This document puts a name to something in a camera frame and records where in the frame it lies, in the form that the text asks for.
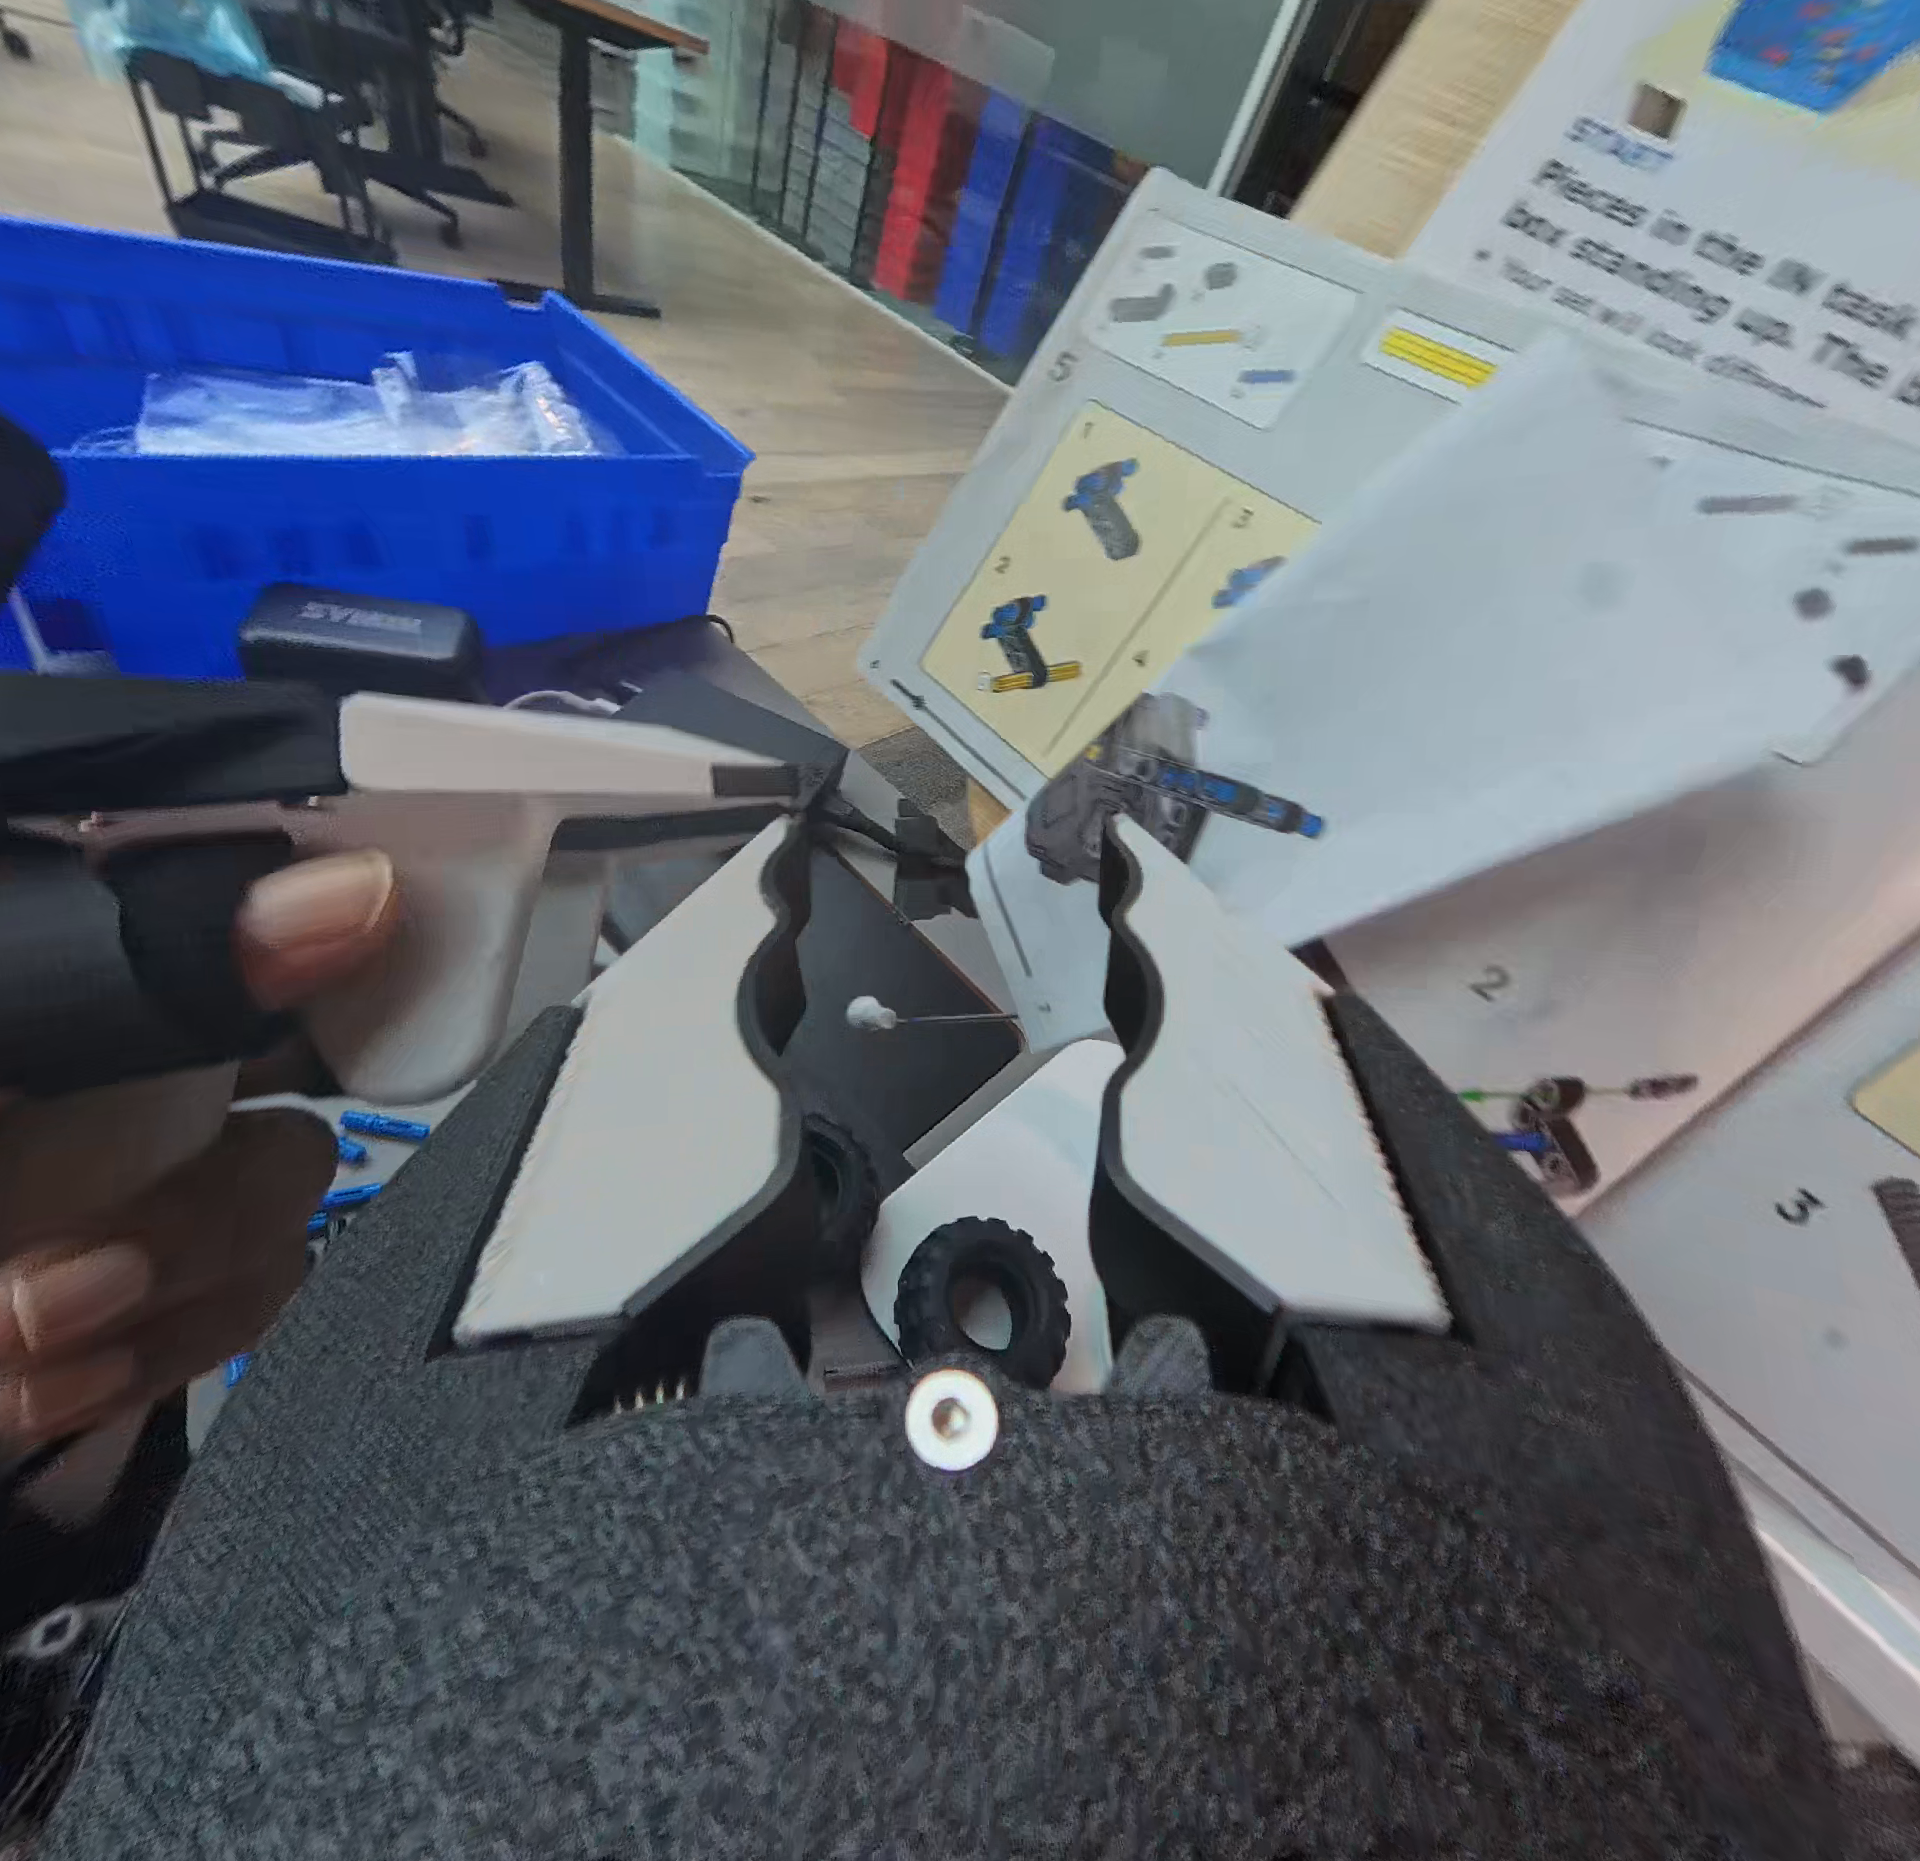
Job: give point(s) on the office table with black legs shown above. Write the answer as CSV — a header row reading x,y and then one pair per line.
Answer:
x,y
581,166

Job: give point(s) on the white printed instruction sheet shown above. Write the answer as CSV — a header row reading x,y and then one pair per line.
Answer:
x,y
1727,120

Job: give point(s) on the black portable power station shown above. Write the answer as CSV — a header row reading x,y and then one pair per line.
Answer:
x,y
361,637

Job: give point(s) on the toy building instruction booklet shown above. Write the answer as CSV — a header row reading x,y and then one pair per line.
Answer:
x,y
1500,616

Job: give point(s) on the pile of blue black pins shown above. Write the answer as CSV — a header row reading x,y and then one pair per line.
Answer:
x,y
384,1123

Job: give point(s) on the blue plastic bag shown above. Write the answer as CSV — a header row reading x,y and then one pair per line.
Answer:
x,y
152,9

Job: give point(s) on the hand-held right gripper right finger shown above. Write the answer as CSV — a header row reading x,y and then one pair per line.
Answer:
x,y
1259,1141

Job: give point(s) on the blue storage bin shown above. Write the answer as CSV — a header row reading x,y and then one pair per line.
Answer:
x,y
451,540

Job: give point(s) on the row of coloured storage drawers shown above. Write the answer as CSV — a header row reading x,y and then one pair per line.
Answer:
x,y
914,166

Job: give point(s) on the black office chair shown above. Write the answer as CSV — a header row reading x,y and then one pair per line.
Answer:
x,y
256,98

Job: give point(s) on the black toy tire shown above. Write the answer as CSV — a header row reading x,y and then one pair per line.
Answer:
x,y
848,1164
920,1300

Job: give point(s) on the clear plastic bags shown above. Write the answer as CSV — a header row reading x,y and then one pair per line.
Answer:
x,y
375,414

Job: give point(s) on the wooden table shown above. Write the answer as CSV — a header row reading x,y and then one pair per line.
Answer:
x,y
1442,107

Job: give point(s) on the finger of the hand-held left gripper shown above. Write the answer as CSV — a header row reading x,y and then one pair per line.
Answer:
x,y
526,751
451,823

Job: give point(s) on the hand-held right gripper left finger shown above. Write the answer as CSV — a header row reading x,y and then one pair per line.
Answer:
x,y
632,1141

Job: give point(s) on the person's left hand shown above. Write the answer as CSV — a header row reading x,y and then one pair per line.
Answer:
x,y
121,1291

